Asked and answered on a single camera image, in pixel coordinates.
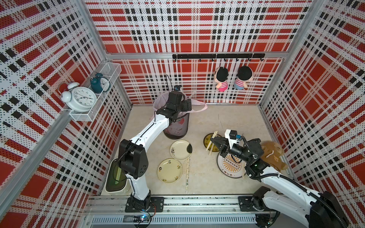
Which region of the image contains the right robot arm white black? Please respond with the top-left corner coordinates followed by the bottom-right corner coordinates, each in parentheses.
top-left (211, 135), bottom-right (349, 228)

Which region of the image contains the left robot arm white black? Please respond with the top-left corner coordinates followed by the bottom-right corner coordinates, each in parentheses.
top-left (117, 91), bottom-right (192, 211)

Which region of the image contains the yellow patterned plate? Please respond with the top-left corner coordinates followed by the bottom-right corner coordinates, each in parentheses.
top-left (203, 133), bottom-right (219, 152)

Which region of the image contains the pink plastic bin liner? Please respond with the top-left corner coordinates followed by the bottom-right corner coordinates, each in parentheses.
top-left (153, 92), bottom-right (208, 114)

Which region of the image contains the brown teddy bear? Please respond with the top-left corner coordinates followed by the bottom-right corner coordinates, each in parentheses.
top-left (261, 141), bottom-right (288, 172)

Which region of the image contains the white plate orange sunburst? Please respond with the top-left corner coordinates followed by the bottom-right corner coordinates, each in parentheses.
top-left (217, 154), bottom-right (246, 179)

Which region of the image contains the black mesh trash bin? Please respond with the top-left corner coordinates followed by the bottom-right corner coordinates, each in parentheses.
top-left (163, 113), bottom-right (190, 140)

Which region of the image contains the cream plate with black mark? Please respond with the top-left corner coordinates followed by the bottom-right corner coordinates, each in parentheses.
top-left (170, 140), bottom-right (193, 161)

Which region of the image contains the doll with pink shirt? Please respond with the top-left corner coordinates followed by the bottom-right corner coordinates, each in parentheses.
top-left (214, 67), bottom-right (228, 92)

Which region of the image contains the cream plate with flowers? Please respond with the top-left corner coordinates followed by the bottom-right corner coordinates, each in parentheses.
top-left (157, 158), bottom-right (183, 183)

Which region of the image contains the doll with striped blue shirt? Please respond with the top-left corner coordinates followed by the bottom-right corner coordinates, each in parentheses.
top-left (234, 66), bottom-right (253, 90)

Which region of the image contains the teal alarm clock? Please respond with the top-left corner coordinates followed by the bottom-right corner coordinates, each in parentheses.
top-left (90, 73), bottom-right (111, 94)

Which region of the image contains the white alarm clock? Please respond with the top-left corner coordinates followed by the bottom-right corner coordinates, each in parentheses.
top-left (61, 82), bottom-right (97, 113)

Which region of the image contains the green circuit board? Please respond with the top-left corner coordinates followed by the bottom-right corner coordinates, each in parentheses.
top-left (123, 215), bottom-right (150, 223)

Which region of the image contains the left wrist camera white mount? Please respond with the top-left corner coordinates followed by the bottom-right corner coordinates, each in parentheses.
top-left (174, 85), bottom-right (182, 91)

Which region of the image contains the white wire wall shelf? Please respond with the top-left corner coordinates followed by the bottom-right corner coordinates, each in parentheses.
top-left (69, 62), bottom-right (122, 122)

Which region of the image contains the black wall hook rail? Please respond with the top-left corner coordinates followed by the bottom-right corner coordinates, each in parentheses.
top-left (172, 53), bottom-right (266, 60)

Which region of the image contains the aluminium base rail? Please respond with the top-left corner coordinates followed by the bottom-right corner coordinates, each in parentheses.
top-left (82, 195), bottom-right (323, 228)

